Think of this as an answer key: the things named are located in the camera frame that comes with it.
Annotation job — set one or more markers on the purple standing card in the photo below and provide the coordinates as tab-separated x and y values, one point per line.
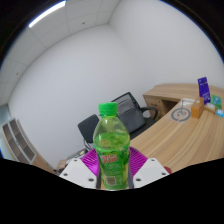
204	89

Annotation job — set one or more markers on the small blue box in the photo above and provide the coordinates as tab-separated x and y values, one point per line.
220	112

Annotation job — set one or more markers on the wooden side desk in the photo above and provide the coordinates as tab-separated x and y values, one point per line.
160	96

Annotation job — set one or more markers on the green drink bottle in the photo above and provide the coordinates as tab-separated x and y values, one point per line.
111	150

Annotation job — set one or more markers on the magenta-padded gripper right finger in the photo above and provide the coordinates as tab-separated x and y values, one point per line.
150	171

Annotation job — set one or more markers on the wooden shelf cabinet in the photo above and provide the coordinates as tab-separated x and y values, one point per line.
20	146

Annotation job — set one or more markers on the small yellowish box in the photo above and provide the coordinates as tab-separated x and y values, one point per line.
210	107

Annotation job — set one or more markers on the long ceiling light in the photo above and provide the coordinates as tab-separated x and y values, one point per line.
46	14

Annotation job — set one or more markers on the black mesh office chair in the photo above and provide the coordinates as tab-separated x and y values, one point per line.
150	111

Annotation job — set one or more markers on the armless black office chair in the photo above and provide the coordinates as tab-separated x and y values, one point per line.
87	128

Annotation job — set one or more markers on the small orange box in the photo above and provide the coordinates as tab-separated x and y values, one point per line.
196	108

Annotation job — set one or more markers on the small green box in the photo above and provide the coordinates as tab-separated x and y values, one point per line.
216	101

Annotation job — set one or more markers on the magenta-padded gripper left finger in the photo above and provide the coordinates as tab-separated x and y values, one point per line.
77	170

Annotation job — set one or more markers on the grey backpack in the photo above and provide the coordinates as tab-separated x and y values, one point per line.
131	115

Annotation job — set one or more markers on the round grey pad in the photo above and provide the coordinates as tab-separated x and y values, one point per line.
180	115

